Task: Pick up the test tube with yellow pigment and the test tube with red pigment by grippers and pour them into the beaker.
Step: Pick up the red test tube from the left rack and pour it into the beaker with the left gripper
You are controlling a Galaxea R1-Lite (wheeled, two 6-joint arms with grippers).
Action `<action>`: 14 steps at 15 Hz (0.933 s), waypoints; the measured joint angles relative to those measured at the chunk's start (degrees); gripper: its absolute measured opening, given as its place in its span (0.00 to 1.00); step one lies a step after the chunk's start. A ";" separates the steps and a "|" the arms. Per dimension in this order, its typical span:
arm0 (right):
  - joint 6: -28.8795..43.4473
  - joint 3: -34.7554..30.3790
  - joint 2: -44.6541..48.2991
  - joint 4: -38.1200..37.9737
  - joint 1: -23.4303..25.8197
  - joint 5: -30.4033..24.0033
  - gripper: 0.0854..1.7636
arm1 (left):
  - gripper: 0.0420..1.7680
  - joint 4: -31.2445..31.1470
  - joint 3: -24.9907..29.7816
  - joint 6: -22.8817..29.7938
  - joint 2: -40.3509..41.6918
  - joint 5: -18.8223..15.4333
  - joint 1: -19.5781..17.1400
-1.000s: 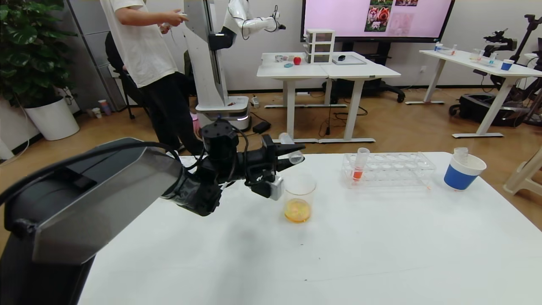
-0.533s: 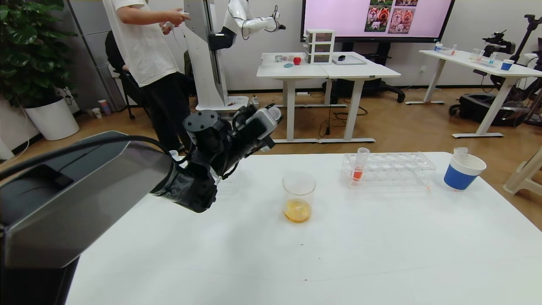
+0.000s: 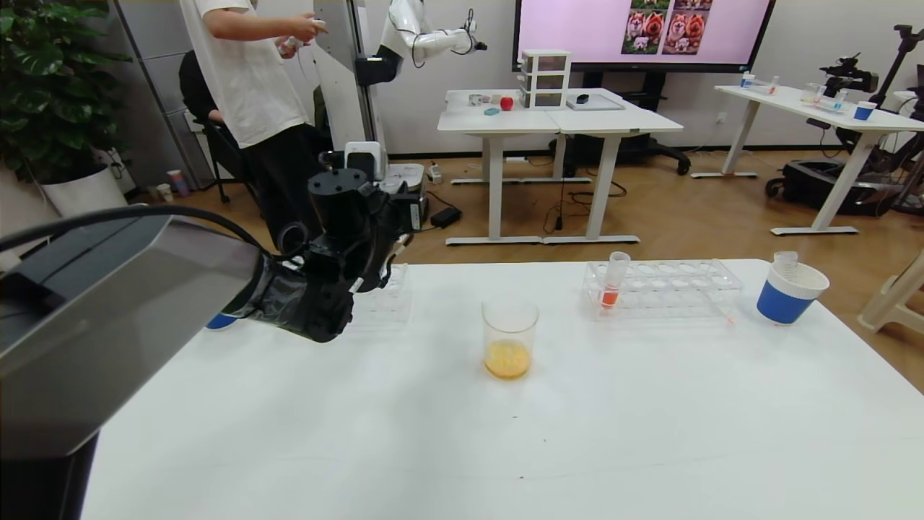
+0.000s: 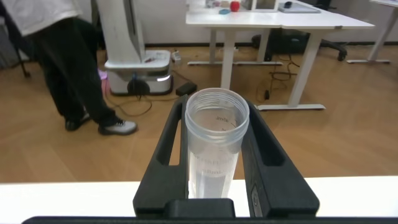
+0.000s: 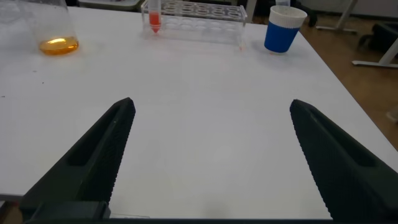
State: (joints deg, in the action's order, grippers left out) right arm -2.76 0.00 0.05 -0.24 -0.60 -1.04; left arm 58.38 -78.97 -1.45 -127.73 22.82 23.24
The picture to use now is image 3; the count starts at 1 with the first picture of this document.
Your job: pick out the white plant pot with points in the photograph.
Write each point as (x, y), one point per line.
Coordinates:
(79, 198)

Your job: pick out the large wall display screen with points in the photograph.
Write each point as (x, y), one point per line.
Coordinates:
(577, 36)

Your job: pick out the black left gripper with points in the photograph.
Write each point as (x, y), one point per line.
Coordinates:
(413, 209)

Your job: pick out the black tripod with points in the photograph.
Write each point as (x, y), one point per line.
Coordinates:
(902, 33)

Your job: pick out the person in black clothes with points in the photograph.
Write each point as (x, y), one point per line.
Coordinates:
(195, 87)

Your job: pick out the black office chair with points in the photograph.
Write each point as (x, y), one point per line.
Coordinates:
(216, 152)

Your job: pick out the small test tube rack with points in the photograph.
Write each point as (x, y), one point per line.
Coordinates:
(823, 107)
(764, 90)

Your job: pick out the small white cup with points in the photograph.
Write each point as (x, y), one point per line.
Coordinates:
(164, 193)

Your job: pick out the blue white paper cup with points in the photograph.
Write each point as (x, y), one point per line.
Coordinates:
(783, 305)
(220, 322)

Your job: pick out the white drawer organizer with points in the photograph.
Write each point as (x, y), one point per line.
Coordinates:
(545, 79)

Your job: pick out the long white desk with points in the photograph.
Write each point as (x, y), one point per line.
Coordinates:
(794, 105)

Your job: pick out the white power strip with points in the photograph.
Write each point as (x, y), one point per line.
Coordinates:
(434, 175)

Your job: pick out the grey mouse pad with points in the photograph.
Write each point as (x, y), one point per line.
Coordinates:
(606, 107)

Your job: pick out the black background robot arm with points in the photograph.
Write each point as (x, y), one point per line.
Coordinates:
(848, 76)

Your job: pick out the person in white shirt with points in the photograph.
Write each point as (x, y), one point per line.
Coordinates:
(253, 79)

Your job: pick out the red pigment test tube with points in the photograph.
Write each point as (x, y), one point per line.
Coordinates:
(609, 297)

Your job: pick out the grey metal cabinet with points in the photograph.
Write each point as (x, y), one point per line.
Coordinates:
(155, 65)

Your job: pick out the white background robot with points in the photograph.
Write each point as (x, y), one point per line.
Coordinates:
(350, 94)

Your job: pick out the green potted plant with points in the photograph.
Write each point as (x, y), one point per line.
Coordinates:
(43, 87)

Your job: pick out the yellow pigment test tube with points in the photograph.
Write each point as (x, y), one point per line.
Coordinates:
(786, 263)

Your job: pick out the black display stand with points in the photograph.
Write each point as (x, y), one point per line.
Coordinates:
(653, 83)

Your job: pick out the black power adapter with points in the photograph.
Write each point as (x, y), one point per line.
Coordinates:
(446, 218)

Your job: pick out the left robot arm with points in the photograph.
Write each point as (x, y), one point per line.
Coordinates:
(108, 310)

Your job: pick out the white standing desk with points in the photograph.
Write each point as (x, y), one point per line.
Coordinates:
(621, 123)
(469, 123)

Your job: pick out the clear glass beaker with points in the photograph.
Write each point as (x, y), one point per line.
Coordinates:
(508, 360)

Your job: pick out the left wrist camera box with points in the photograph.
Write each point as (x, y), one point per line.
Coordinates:
(363, 160)

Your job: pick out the clear plastic test tube rack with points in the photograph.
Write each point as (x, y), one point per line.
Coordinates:
(390, 303)
(657, 292)

